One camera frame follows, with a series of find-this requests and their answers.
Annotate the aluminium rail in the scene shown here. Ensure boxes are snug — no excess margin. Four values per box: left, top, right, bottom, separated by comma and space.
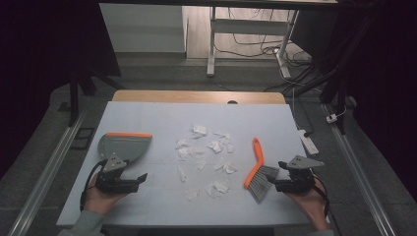
8, 111, 87, 236
323, 103, 397, 236

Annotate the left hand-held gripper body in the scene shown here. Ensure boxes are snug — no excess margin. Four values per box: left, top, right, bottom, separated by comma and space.
96, 156, 140, 195

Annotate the white desk frame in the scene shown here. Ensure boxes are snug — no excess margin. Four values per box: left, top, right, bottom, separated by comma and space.
206, 6, 301, 79

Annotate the orange brush with grey bristles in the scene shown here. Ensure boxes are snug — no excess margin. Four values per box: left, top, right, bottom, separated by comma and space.
243, 137, 280, 204

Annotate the wooden table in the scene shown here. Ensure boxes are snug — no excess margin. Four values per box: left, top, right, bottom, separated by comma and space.
112, 89, 287, 105

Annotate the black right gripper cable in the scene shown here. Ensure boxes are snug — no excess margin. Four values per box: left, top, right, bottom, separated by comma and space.
311, 175, 330, 224

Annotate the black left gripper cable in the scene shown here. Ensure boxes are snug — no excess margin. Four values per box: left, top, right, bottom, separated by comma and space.
79, 159, 109, 212

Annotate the pale blue table mat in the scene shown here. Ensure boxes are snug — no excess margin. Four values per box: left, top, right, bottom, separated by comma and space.
56, 100, 328, 228

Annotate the grey dustpan with orange edge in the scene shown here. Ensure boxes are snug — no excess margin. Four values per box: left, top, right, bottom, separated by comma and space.
97, 132, 153, 165

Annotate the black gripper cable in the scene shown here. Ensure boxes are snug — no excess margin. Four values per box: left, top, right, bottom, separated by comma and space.
311, 175, 330, 224
79, 159, 109, 212

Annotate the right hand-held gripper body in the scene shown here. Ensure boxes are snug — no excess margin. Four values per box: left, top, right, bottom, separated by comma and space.
275, 154, 326, 194

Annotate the bundle of black floor cables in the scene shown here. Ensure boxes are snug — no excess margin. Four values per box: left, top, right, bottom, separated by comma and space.
214, 8, 326, 96

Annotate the person's right hand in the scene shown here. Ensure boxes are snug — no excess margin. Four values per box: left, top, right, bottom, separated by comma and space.
284, 183, 327, 222

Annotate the black metal stand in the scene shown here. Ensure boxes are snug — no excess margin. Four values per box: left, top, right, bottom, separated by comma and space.
67, 65, 126, 128
319, 16, 373, 136

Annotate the small white adapter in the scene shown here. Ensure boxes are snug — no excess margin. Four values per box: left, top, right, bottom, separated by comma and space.
326, 107, 348, 124

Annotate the heap of white paper scraps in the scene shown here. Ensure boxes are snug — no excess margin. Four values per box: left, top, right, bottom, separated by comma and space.
175, 124, 238, 202

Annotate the white power strip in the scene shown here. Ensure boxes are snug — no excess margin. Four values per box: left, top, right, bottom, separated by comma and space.
297, 129, 320, 156

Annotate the dark curtain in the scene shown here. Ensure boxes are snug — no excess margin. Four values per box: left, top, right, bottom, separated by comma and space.
328, 0, 417, 201
0, 0, 122, 180

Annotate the person's left hand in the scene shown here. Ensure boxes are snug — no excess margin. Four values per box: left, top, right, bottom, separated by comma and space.
84, 175, 127, 215

